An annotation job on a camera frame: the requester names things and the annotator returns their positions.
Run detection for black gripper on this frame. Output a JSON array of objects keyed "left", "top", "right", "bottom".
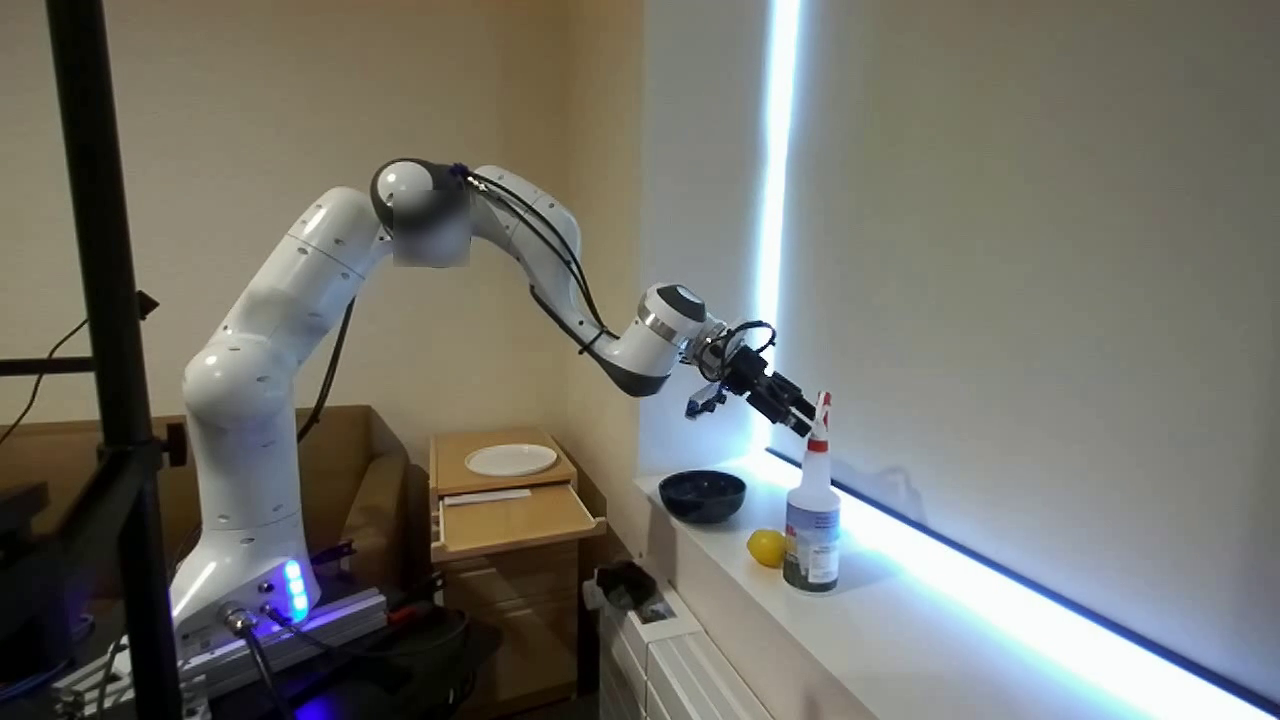
[{"left": 716, "top": 342, "right": 819, "bottom": 441}]

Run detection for white round plate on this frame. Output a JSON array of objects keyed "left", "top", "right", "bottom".
[{"left": 462, "top": 441, "right": 566, "bottom": 482}]

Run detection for dark blue bowl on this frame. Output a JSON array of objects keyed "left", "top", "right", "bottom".
[{"left": 657, "top": 467, "right": 754, "bottom": 527}]

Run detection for yellow lemon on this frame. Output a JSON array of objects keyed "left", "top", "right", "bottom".
[{"left": 743, "top": 527, "right": 793, "bottom": 571}]

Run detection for grey window roller blind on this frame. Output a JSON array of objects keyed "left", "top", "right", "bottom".
[{"left": 765, "top": 0, "right": 1280, "bottom": 711}]

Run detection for white radiator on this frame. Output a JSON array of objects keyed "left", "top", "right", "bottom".
[{"left": 593, "top": 586, "right": 779, "bottom": 720}]

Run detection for wooden pull-out shelf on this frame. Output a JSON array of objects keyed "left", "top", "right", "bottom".
[{"left": 432, "top": 482, "right": 612, "bottom": 566}]

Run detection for white remote control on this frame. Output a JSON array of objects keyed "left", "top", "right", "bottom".
[{"left": 440, "top": 486, "right": 536, "bottom": 509}]

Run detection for light wooden cabinet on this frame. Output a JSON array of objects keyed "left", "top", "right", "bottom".
[{"left": 426, "top": 424, "right": 621, "bottom": 711}]

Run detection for brown leather armchair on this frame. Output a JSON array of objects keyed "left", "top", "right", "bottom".
[{"left": 0, "top": 405, "right": 419, "bottom": 634}]

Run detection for black tripod stand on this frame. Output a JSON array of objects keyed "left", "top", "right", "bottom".
[{"left": 0, "top": 0, "right": 194, "bottom": 720}]

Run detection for aluminium robot base mount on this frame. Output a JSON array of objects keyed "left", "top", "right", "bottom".
[{"left": 54, "top": 586, "right": 399, "bottom": 711}]

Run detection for thin black wall cable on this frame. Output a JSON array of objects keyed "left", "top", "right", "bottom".
[{"left": 0, "top": 318, "right": 92, "bottom": 450}]

